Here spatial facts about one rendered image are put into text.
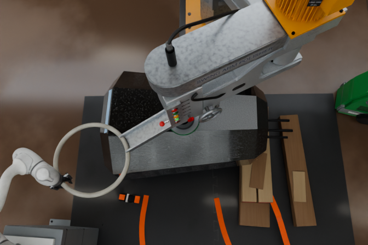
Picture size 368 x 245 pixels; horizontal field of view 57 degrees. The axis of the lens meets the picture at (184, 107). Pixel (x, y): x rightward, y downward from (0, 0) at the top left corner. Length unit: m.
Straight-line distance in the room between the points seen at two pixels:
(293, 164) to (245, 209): 0.57
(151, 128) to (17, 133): 1.76
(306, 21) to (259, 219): 1.80
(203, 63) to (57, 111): 2.27
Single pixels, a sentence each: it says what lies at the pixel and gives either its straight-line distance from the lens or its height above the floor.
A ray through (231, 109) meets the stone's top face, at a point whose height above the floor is 0.85.
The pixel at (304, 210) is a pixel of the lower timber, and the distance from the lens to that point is 3.07.
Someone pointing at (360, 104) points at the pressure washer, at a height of 0.31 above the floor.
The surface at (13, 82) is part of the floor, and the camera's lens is 3.88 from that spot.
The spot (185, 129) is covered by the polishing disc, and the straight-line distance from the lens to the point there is 2.29.
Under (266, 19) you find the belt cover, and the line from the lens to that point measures 1.65.
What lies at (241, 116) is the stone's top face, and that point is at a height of 0.85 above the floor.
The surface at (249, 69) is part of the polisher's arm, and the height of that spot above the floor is 1.47.
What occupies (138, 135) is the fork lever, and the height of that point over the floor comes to 0.94.
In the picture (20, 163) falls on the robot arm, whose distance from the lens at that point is 2.08.
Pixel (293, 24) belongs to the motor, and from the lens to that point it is 1.64.
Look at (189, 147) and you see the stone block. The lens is 2.38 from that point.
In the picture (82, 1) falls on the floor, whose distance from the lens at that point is 4.07.
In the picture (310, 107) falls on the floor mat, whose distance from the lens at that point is 3.39.
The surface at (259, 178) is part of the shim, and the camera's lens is 2.89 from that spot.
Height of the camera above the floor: 3.08
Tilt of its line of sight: 71 degrees down
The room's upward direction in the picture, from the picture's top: 10 degrees counter-clockwise
